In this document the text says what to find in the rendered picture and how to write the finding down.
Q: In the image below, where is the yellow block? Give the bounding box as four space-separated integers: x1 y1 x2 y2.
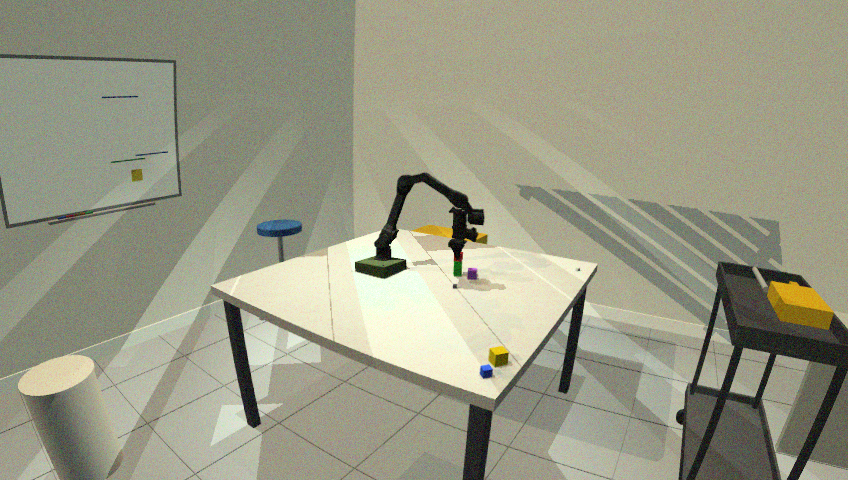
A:
488 346 509 367

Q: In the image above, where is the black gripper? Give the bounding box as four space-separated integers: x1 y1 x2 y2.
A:
448 223 467 260

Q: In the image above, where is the small blue block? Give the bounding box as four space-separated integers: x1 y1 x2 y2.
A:
479 364 493 379

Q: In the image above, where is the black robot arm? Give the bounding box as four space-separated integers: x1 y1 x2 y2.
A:
373 173 484 261

